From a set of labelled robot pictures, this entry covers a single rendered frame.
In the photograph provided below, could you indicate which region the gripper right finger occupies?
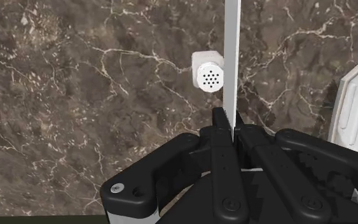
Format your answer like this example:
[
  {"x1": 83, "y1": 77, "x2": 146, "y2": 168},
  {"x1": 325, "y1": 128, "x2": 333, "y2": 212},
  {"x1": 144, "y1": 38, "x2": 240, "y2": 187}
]
[{"x1": 233, "y1": 111, "x2": 358, "y2": 224}]

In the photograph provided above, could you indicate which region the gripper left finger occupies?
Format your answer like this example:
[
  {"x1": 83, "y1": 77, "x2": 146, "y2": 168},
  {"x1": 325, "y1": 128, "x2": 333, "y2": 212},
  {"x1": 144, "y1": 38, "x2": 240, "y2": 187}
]
[{"x1": 100, "y1": 106, "x2": 250, "y2": 224}]

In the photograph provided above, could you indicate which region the white thin strip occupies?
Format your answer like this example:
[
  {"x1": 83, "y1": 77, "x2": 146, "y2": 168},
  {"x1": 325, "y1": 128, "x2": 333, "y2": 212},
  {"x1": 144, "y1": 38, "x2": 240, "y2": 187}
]
[{"x1": 222, "y1": 0, "x2": 242, "y2": 142}]

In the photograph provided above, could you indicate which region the white salt shaker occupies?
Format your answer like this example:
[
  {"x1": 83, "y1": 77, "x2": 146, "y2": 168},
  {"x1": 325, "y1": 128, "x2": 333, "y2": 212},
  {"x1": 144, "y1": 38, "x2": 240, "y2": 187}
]
[{"x1": 191, "y1": 50, "x2": 225, "y2": 93}]

